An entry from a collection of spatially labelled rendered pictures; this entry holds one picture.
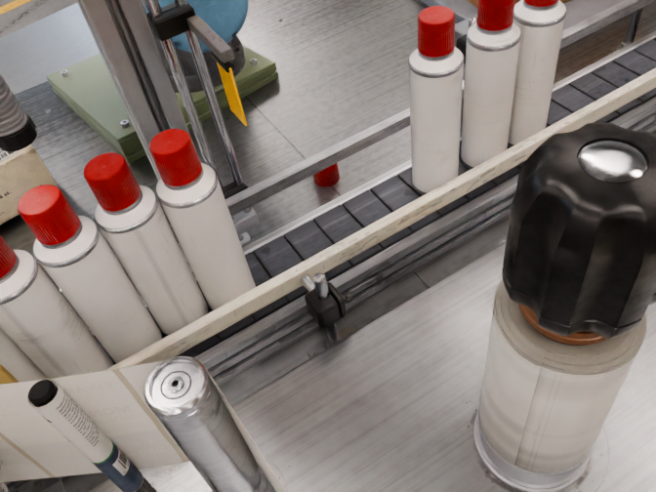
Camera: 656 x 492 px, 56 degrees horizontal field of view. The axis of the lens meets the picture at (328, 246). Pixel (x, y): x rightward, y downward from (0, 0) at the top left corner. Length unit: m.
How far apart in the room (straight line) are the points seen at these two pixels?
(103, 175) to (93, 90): 0.56
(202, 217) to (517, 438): 0.29
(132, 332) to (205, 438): 0.21
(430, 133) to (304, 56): 0.45
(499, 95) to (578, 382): 0.36
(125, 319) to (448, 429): 0.29
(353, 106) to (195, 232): 0.45
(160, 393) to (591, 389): 0.25
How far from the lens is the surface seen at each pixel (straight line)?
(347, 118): 0.90
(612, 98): 0.79
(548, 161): 0.30
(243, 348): 0.62
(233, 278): 0.58
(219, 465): 0.43
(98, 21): 0.58
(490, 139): 0.70
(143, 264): 0.54
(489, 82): 0.65
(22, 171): 0.89
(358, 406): 0.55
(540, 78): 0.71
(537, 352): 0.37
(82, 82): 1.08
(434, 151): 0.65
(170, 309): 0.59
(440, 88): 0.61
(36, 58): 1.27
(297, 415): 0.56
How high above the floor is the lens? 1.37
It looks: 49 degrees down
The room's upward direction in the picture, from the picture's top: 11 degrees counter-clockwise
